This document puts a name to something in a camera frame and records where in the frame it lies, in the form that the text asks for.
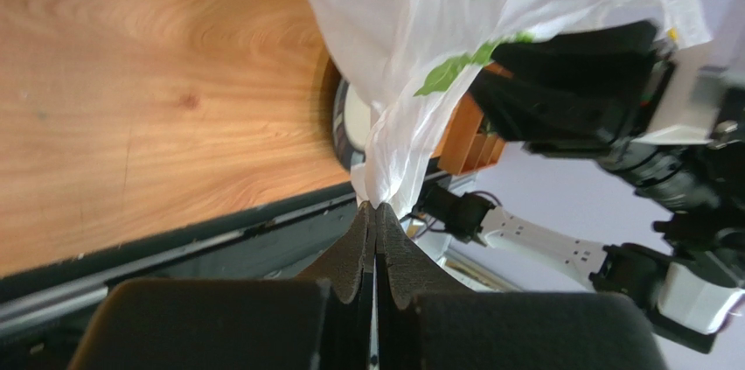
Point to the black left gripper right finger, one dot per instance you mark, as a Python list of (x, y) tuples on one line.
[(429, 320)]

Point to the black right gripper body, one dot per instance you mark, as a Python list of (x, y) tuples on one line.
[(578, 94)]

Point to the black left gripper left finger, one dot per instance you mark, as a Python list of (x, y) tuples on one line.
[(319, 319)]

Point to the white plastic bag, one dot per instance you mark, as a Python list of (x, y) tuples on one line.
[(412, 61)]

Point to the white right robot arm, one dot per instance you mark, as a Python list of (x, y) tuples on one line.
[(642, 141)]

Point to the wooden compartment tray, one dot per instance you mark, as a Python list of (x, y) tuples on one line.
[(465, 147)]

